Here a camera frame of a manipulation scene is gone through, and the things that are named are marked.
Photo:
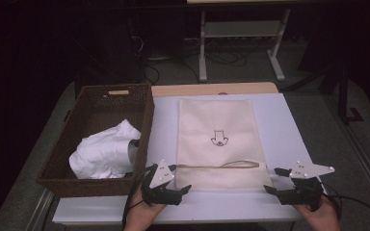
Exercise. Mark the person's right hand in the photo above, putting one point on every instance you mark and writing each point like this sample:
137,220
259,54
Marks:
321,219

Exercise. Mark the brown woven basket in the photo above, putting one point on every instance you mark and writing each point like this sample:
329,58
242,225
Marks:
102,112

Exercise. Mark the white metal desk frame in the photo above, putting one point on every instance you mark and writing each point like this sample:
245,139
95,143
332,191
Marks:
202,48

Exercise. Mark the black floor stand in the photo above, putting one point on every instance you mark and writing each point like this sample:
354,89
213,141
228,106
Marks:
343,96

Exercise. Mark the person's left hand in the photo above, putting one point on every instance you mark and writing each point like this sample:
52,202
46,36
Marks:
143,216

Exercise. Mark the white garment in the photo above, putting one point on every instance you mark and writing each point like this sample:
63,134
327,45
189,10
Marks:
104,152

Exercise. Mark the white table board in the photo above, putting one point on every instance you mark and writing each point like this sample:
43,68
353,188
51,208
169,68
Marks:
279,128

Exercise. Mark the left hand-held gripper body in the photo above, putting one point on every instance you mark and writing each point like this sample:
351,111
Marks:
160,192

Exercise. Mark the beige printed laundry bag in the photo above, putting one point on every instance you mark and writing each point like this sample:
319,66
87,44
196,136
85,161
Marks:
220,118

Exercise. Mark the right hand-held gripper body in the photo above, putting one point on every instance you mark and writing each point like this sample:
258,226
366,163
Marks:
305,191

